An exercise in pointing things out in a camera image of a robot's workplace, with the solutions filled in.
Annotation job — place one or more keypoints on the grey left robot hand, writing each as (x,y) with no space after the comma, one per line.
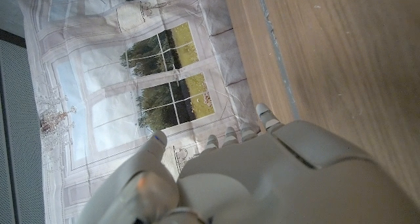
(269,184)

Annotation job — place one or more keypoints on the printed window backdrop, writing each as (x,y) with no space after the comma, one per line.
(108,86)

